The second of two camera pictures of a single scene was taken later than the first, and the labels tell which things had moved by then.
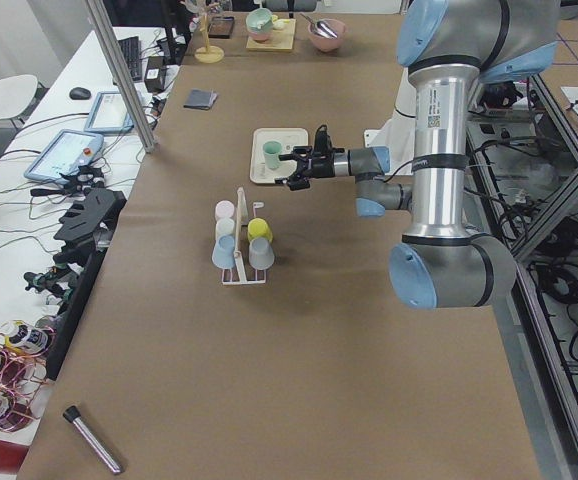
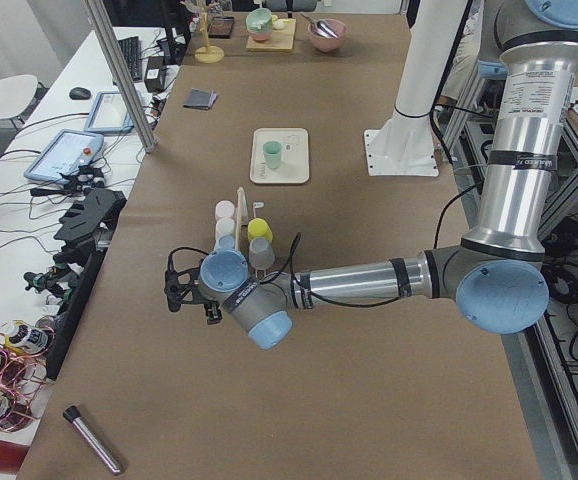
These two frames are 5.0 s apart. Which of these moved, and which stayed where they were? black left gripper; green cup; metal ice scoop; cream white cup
Moved: black left gripper
Stayed: green cup; cream white cup; metal ice scoop
